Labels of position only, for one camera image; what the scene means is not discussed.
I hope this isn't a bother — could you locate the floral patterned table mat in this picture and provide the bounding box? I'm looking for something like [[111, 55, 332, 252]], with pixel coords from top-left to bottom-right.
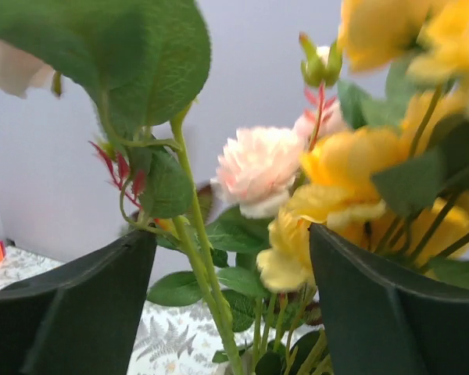
[[0, 244, 321, 375]]

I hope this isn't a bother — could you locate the small pink bud stem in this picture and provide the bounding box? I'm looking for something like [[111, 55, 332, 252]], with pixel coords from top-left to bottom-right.
[[0, 1, 244, 374]]

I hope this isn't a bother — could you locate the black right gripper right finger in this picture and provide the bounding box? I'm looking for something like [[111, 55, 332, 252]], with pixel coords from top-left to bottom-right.
[[310, 223, 469, 374]]

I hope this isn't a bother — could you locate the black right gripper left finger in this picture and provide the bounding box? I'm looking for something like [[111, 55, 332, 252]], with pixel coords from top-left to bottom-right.
[[0, 230, 156, 375]]

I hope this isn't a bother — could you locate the yellow rose stem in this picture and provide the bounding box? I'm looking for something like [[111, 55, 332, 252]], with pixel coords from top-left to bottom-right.
[[256, 0, 469, 375]]

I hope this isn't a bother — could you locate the pink rose stem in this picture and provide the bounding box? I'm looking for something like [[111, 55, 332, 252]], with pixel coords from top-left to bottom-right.
[[149, 34, 346, 374]]

